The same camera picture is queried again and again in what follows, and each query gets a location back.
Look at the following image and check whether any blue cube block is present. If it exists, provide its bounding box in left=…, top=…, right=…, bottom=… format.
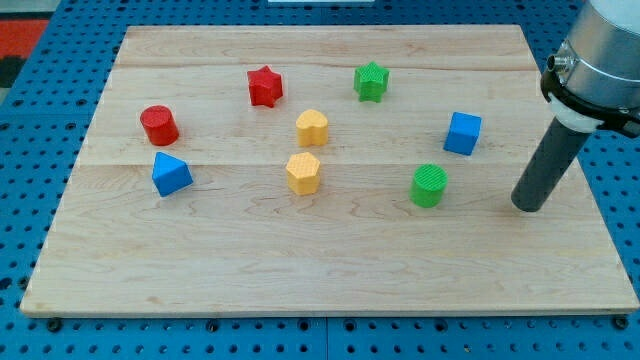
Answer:
left=443, top=112, right=482, bottom=156

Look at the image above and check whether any yellow heart block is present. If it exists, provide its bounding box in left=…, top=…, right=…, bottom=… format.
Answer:
left=295, top=109, right=329, bottom=147

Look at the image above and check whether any green cylinder block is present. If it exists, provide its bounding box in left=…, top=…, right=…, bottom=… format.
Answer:
left=409, top=164, right=448, bottom=208

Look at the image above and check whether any yellow hexagon block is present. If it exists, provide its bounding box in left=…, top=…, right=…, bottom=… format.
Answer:
left=285, top=152, right=320, bottom=196

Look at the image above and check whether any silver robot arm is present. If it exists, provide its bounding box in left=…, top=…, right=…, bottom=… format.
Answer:
left=541, top=0, right=639, bottom=138

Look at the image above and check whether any wooden board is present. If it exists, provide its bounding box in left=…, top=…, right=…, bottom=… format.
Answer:
left=21, top=25, right=639, bottom=318

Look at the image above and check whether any red cylinder block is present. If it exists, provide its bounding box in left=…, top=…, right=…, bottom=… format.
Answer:
left=140, top=105, right=179, bottom=146

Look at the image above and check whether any red star block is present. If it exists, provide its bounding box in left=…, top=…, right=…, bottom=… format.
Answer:
left=247, top=65, right=283, bottom=108

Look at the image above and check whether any blue triangle block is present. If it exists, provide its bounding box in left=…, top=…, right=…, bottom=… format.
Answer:
left=152, top=152, right=193, bottom=197

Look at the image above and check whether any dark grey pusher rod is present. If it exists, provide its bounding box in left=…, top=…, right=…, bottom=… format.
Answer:
left=511, top=118, right=590, bottom=212

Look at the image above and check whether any green star block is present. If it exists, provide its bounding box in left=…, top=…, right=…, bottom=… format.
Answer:
left=353, top=62, right=390, bottom=103

